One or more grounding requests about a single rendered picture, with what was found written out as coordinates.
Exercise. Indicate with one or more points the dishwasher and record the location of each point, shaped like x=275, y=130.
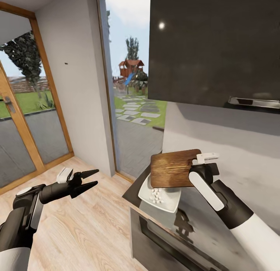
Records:
x=157, y=250

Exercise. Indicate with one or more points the door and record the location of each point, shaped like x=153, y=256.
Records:
x=33, y=133

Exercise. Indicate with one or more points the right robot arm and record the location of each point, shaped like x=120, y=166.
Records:
x=259, y=241

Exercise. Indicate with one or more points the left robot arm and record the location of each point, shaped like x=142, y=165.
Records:
x=16, y=234

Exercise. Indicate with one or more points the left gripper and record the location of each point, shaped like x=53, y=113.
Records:
x=74, y=187

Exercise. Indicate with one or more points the cutting board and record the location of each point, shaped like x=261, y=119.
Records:
x=172, y=169

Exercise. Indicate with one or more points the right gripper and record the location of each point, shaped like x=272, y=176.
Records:
x=213, y=167

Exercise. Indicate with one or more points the bowl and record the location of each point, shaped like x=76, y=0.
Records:
x=169, y=196

